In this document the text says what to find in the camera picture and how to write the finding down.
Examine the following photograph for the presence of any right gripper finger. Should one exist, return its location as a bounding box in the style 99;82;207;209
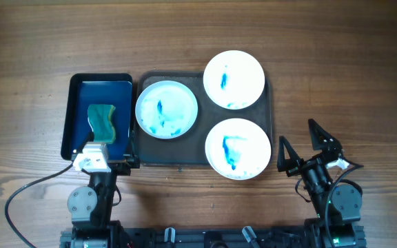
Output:
308;118;343;159
277;136;302;172

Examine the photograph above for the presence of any green yellow sponge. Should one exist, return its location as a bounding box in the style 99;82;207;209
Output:
88;104;116;144

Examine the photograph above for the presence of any white plate bottom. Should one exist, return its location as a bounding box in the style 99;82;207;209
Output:
205;118;272;180

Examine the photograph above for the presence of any white plate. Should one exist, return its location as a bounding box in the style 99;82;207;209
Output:
135;81;199;139
203;50;265;110
205;118;272;180

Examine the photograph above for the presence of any white plate top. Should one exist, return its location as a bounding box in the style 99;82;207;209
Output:
203;50;265;110

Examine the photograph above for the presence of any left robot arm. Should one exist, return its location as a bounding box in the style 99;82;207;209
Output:
60;132;140;248

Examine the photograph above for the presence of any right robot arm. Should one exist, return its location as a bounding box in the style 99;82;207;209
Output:
277;118;367;247

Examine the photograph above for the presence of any small blue tray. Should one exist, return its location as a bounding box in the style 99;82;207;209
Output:
61;73;134;161

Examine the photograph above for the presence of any large dark serving tray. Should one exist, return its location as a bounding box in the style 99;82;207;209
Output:
134;70;274;166

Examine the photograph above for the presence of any right black cable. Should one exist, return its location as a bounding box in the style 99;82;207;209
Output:
324;156;365;248

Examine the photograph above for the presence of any black cable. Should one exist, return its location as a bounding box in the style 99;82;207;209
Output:
324;156;365;248
4;162;75;248

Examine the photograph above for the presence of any left black cable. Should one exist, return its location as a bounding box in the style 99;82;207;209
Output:
4;162;75;248

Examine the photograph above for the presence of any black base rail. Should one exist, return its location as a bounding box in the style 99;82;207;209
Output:
59;225;367;248

